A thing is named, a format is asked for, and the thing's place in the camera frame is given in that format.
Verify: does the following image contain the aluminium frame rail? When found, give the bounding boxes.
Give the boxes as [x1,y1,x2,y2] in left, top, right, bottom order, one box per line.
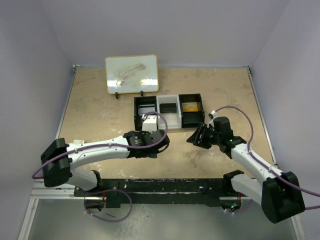
[30,180,75,200]

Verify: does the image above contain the whiteboard with wooden frame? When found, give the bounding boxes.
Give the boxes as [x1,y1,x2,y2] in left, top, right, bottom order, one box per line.
[104,54,159,95]

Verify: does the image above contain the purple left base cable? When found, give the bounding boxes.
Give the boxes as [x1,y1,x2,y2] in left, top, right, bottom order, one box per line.
[83,188,133,222]

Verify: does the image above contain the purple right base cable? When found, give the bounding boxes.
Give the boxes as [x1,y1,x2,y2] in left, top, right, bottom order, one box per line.
[223,192,255,216]

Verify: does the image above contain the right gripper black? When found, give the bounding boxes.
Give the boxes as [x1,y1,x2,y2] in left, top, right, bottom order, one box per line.
[186,122,222,150]

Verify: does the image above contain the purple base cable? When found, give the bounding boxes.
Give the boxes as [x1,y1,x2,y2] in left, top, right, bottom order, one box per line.
[223,192,255,216]
[83,188,133,222]

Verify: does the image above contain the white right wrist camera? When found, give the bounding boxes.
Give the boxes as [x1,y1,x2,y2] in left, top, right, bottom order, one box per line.
[208,110,217,120]

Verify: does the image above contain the white card in tray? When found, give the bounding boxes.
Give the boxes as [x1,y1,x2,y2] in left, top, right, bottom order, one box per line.
[137,104,156,116]

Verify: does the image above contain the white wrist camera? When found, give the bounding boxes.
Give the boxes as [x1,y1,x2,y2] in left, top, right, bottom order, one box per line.
[141,114,158,133]
[208,110,217,120]

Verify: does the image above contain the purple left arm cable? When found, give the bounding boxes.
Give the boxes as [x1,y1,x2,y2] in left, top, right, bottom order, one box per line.
[31,111,169,180]

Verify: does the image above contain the black card case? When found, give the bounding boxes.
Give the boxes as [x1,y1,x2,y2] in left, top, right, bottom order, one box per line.
[159,103,177,114]

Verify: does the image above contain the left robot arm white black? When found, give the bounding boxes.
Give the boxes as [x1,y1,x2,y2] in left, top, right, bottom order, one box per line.
[40,129,170,196]

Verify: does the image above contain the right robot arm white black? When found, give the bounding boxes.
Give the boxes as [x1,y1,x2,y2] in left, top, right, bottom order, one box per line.
[186,116,306,224]

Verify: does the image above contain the white middle tray compartment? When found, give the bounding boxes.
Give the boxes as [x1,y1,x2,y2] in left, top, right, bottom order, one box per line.
[156,94,182,129]

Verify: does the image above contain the black right tray compartment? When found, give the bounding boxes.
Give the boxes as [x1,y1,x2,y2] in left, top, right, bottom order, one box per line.
[178,93,205,128]

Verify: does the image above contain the black tray compartment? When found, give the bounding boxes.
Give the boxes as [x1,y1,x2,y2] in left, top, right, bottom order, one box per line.
[133,96,158,131]
[178,93,205,128]

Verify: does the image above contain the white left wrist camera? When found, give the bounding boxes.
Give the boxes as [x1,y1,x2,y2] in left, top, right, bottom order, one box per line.
[141,114,158,133]

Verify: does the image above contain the black left tray compartment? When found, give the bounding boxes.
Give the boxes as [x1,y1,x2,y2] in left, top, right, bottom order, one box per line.
[133,96,158,131]

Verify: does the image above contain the gold card in tray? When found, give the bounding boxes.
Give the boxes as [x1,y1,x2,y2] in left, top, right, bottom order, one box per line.
[181,102,201,112]

